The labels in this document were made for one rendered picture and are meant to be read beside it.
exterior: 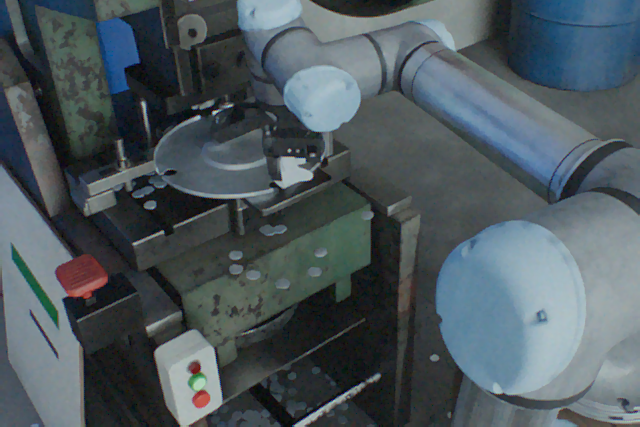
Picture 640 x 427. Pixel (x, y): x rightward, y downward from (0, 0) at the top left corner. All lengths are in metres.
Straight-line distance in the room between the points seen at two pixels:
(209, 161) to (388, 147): 1.60
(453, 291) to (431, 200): 1.91
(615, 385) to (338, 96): 0.84
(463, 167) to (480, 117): 1.91
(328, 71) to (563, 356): 0.41
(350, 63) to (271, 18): 0.11
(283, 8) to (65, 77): 0.63
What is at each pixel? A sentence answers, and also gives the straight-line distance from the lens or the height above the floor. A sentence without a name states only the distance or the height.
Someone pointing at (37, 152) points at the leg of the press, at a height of 0.71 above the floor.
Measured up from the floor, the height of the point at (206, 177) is 0.78.
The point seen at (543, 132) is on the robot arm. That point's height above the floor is 1.07.
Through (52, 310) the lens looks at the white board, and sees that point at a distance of 1.60.
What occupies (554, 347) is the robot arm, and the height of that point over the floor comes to 1.05.
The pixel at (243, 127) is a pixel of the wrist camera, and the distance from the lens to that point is 1.02.
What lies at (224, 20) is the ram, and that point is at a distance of 1.19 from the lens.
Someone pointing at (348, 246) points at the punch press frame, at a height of 0.57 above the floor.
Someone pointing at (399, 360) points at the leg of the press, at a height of 0.26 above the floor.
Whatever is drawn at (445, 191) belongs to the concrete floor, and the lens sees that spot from 2.52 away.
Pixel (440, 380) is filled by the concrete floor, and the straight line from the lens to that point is 1.89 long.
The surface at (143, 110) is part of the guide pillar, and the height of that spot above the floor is 0.82.
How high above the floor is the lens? 1.41
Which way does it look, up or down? 34 degrees down
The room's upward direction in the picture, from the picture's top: 2 degrees counter-clockwise
